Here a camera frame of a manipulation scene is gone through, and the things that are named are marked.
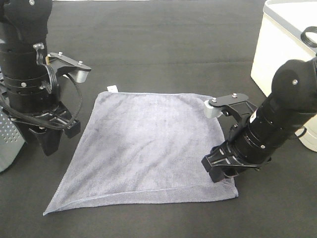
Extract grey-blue towel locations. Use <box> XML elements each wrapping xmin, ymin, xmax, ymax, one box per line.
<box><xmin>45</xmin><ymin>91</ymin><xmax>238</xmax><ymax>214</ymax></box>

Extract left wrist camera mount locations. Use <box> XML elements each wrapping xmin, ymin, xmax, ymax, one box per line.
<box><xmin>48</xmin><ymin>53</ymin><xmax>91</xmax><ymax>83</ymax></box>

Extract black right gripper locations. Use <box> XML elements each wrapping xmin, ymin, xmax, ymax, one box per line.
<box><xmin>201</xmin><ymin>141</ymin><xmax>271</xmax><ymax>183</ymax></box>

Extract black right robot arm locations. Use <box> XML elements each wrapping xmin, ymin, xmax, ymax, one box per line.
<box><xmin>202</xmin><ymin>58</ymin><xmax>317</xmax><ymax>182</ymax></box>

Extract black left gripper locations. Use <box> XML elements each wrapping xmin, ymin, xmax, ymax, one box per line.
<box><xmin>11</xmin><ymin>102</ymin><xmax>81</xmax><ymax>156</ymax></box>

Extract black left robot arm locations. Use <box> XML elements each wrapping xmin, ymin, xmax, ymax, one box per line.
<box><xmin>0</xmin><ymin>0</ymin><xmax>91</xmax><ymax>156</ymax></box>

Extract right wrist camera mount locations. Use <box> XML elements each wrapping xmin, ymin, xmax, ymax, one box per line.
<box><xmin>204</xmin><ymin>93</ymin><xmax>257</xmax><ymax>128</ymax></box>

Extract white storage box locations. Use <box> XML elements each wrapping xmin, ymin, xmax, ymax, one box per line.
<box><xmin>250</xmin><ymin>0</ymin><xmax>317</xmax><ymax>152</ymax></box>

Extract black table mat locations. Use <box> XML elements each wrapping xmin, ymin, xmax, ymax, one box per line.
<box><xmin>0</xmin><ymin>0</ymin><xmax>317</xmax><ymax>238</ymax></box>

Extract grey perforated laundry basket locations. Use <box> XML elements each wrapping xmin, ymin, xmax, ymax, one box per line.
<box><xmin>0</xmin><ymin>106</ymin><xmax>25</xmax><ymax>172</ymax></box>

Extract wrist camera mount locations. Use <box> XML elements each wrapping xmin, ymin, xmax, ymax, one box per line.
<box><xmin>48</xmin><ymin>53</ymin><xmax>91</xmax><ymax>83</ymax></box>
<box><xmin>204</xmin><ymin>93</ymin><xmax>257</xmax><ymax>128</ymax></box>

